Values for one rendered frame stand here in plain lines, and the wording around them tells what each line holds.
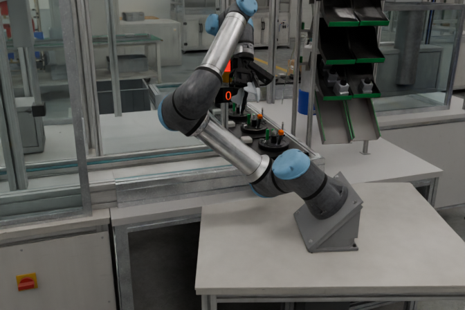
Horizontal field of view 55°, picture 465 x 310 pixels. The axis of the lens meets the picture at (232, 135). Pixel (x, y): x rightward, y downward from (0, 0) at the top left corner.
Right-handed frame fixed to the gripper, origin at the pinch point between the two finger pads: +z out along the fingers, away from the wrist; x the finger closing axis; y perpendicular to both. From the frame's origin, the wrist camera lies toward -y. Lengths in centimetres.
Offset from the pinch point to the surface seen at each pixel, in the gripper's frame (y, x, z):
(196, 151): 5, -50, 7
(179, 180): 19.2, -27.2, 23.7
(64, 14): 66, 3, -24
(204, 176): 9.2, -25.9, 22.1
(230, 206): 0.6, -19.5, 34.3
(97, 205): 49, -36, 33
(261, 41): -409, -796, -436
